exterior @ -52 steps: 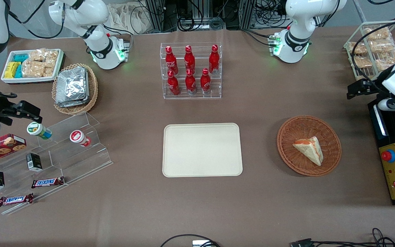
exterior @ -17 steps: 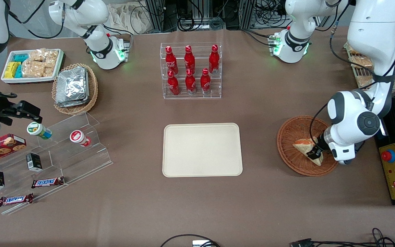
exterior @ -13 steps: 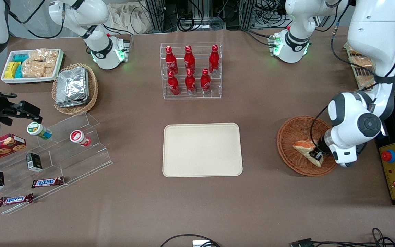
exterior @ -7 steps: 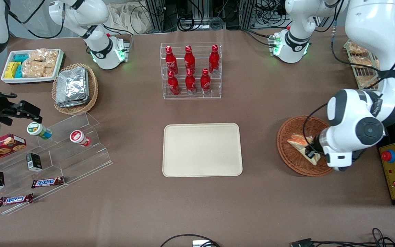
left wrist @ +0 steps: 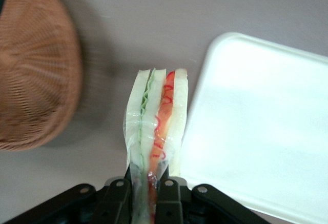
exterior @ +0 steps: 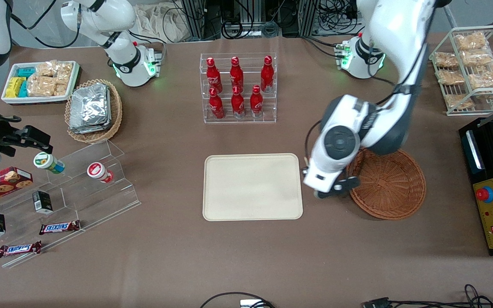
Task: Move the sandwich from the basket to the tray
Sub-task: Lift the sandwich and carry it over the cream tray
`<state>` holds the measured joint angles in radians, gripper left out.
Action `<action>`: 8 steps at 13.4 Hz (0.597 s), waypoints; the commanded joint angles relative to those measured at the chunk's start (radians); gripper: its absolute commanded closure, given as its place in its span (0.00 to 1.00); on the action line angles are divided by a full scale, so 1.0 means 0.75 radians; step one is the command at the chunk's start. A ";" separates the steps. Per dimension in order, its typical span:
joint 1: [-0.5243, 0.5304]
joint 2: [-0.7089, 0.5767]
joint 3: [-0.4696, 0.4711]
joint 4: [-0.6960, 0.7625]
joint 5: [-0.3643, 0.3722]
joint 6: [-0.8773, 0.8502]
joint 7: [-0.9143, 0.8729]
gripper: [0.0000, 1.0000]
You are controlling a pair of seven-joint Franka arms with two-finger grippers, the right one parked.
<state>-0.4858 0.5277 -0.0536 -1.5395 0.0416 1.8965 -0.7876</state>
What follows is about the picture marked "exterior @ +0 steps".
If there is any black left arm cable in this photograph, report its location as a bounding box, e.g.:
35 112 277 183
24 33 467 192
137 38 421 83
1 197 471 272
305 9 437 160

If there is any silver foil pouch stack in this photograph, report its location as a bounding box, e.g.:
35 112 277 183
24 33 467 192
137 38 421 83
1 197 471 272
69 83 111 134

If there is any clear acrylic stepped shelf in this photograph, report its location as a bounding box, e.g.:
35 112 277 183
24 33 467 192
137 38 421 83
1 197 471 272
0 139 142 269

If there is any oval wicker basket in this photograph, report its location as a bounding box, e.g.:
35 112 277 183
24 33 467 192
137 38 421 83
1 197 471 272
65 79 123 144

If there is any black yellow control box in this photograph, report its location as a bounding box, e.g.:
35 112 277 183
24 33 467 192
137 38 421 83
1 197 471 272
458 117 493 258

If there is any aluminium frame post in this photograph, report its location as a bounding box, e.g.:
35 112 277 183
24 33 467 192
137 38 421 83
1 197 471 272
301 0 321 37
181 0 207 41

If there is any yellow snack packet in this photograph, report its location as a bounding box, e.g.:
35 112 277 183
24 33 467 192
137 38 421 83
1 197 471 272
5 77 27 98

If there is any white wire rack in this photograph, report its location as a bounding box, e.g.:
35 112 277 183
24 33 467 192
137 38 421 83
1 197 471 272
428 25 493 116

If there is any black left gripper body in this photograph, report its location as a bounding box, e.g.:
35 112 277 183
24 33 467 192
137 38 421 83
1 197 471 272
324 175 361 199

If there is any red cola bottle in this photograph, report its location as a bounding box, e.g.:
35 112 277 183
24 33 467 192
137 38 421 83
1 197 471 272
231 86 246 118
230 56 244 91
206 57 223 94
209 88 225 120
250 85 264 118
261 56 275 93

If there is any clear acrylic bottle rack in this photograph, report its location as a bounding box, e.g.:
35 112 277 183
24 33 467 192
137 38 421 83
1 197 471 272
199 53 278 124

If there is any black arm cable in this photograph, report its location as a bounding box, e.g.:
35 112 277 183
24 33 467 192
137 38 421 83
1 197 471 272
10 0 81 49
305 9 437 160

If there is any brown snickers bar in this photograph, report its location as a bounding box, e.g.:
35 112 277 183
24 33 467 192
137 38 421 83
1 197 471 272
0 241 42 258
39 220 81 236

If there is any bagged fried snack packet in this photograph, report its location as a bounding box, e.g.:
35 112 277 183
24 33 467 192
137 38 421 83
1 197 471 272
462 50 493 67
468 61 493 89
455 32 487 51
444 94 475 110
434 52 459 68
437 69 466 86

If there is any beige plastic tray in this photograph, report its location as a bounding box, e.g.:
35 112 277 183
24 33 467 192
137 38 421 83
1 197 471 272
203 153 304 222

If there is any black looped cable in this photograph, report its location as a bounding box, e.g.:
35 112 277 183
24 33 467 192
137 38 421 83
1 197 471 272
199 292 276 308

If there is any black cable with plug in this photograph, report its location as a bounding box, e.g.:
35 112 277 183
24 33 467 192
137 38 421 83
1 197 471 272
362 284 493 308

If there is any red cookie box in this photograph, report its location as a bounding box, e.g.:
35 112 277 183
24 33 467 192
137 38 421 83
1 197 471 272
0 166 34 210

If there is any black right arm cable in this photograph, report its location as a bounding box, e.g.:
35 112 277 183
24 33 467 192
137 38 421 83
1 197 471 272
10 0 81 49

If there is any red lid yogurt cup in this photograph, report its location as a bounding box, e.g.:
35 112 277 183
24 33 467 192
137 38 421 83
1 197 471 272
86 162 114 184

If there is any round brown wicker basket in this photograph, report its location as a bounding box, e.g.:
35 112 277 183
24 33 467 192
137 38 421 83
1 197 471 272
346 147 427 221

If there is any white rectangular snack tray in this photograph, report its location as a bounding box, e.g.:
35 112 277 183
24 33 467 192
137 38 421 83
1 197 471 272
1 61 80 105

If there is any green lid yogurt cup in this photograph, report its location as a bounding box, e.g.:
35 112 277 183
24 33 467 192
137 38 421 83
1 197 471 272
33 152 65 175

